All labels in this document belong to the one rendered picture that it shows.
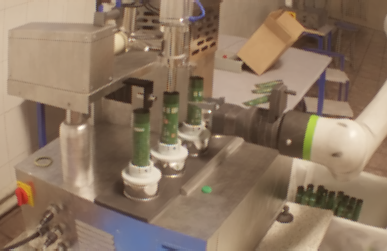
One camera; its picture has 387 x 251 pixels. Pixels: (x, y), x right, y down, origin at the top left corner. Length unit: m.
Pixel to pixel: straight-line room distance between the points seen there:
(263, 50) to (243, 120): 1.67
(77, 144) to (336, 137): 0.49
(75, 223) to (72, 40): 0.38
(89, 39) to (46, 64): 0.13
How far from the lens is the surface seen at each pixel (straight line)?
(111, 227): 0.97
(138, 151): 0.92
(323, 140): 0.99
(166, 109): 0.99
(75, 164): 0.99
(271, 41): 2.67
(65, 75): 0.94
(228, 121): 1.05
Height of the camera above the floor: 1.51
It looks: 23 degrees down
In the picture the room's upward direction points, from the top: 4 degrees clockwise
